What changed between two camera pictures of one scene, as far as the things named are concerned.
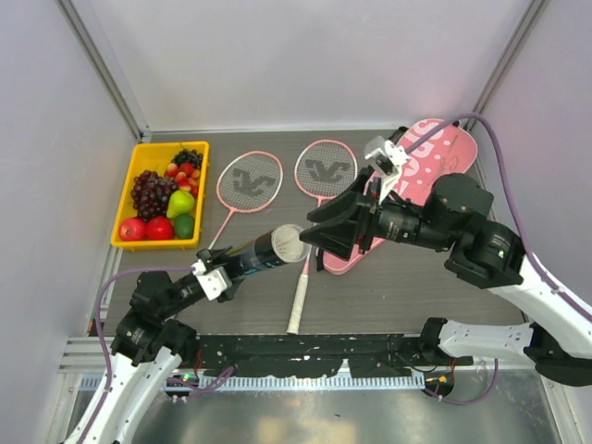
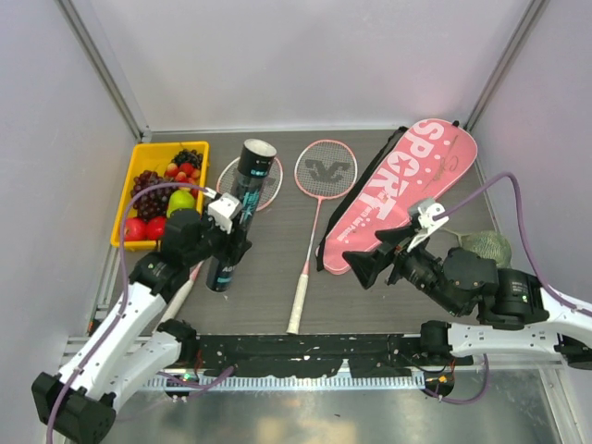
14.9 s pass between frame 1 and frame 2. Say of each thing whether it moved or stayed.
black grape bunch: stayed
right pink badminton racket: stayed
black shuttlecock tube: moved
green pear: stayed
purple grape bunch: stayed
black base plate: stayed
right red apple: stayed
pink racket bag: stayed
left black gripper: moved
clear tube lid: moved
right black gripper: moved
